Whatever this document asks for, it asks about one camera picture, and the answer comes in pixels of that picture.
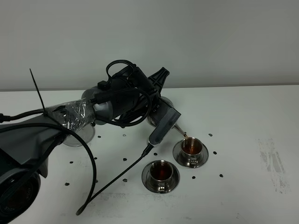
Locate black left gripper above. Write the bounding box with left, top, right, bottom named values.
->
left=130, top=67, right=169, bottom=112

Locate stainless steel teapot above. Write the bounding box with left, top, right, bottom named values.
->
left=147, top=97, right=187, bottom=145

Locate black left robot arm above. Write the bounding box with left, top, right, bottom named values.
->
left=0, top=61, right=180, bottom=224

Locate far stainless steel saucer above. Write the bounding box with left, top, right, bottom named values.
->
left=172, top=137, right=209, bottom=168

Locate stainless steel saucer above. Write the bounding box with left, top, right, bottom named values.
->
left=142, top=160, right=180, bottom=194
left=172, top=137, right=209, bottom=168

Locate far stainless steel teacup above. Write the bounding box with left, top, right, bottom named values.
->
left=181, top=137, right=203, bottom=167

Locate stainless steel teacup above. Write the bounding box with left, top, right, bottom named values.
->
left=149, top=160, right=173, bottom=193
left=181, top=137, right=203, bottom=167

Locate steel teapot saucer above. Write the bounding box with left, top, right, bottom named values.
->
left=61, top=125, right=96, bottom=147

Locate near stainless steel saucer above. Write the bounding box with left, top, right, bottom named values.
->
left=142, top=160, right=180, bottom=194

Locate near stainless steel teacup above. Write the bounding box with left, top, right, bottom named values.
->
left=149, top=160, right=173, bottom=193

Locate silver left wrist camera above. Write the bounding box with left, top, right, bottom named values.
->
left=149, top=108, right=181, bottom=146

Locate black left camera cable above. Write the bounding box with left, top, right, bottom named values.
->
left=0, top=60, right=155, bottom=216

